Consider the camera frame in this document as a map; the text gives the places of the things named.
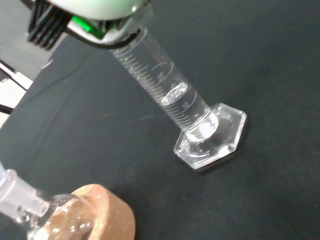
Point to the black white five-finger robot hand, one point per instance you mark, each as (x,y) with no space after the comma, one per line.
(95,10)

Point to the black bench cloth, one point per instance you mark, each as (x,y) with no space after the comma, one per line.
(250,62)

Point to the small round-bottom glass flask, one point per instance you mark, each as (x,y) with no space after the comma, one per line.
(25,200)

